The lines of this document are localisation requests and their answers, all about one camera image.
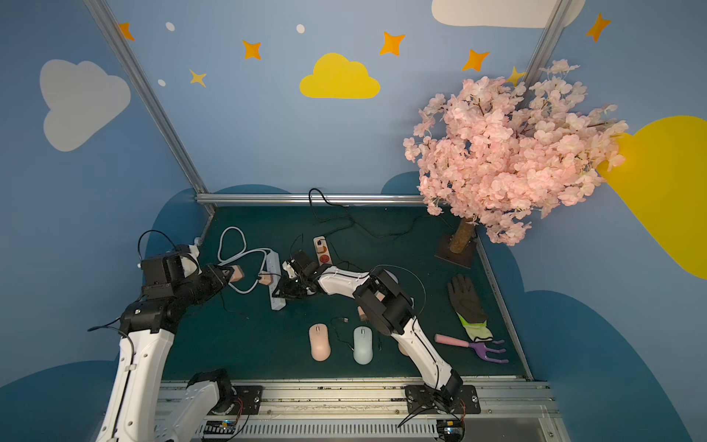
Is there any pink cherry blossom tree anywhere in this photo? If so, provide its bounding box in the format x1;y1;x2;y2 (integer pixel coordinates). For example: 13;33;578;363
403;60;628;264

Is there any green circuit board right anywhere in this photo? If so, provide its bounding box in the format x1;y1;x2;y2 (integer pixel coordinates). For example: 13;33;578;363
436;419;465;442

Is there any white power strip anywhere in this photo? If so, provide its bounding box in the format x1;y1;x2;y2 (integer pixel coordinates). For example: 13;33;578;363
264;252;286;311

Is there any white power cable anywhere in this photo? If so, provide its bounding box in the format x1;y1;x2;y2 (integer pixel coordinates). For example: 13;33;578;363
192;225;272;296

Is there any pink USB charger plug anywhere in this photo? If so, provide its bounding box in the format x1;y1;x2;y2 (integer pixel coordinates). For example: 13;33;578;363
357;307;368;322

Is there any pink USB charger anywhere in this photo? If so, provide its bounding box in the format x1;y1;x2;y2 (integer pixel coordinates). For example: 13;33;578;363
258;272;274;285
229;265;245;283

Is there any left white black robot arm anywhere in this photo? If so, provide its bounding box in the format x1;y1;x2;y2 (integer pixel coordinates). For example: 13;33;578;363
96;264;242;441

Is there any black USB charging cable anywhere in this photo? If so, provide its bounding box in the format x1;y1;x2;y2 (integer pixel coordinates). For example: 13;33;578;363
330;316;355;350

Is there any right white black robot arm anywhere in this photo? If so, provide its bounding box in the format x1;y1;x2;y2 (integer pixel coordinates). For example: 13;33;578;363
275;250;463;412

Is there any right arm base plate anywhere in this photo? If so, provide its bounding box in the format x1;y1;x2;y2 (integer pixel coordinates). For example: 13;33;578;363
404;385;482;416

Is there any light blue wireless mouse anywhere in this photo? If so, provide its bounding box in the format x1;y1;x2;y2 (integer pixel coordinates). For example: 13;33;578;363
353;326;374;366

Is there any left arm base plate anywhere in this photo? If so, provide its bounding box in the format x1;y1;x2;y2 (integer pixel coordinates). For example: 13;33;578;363
211;385;263;415

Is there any green circuit board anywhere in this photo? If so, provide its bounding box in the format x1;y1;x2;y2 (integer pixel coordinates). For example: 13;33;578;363
436;419;465;442
200;420;238;440

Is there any green circuit board left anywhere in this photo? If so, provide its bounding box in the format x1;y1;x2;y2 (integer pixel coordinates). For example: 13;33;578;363
200;420;238;440

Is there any pink purple garden rake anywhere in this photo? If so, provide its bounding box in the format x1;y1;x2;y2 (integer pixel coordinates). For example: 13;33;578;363
435;334;509;365

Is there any aluminium front rail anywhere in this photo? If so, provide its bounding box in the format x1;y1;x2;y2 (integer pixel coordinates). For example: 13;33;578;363
156;379;570;441

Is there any beige wooden power strip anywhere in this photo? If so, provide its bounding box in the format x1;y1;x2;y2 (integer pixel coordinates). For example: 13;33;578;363
313;236;331;264

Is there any aluminium back frame bar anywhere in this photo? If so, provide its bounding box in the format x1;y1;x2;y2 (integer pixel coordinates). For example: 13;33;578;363
195;192;423;206

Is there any pink wireless mouse front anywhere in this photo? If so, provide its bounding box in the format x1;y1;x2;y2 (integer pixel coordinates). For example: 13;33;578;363
309;323;331;362

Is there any black power cable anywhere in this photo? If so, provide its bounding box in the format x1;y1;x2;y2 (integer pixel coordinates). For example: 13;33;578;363
307;187;460;242

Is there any black green work glove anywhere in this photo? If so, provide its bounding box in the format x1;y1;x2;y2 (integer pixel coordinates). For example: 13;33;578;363
447;274;493;343

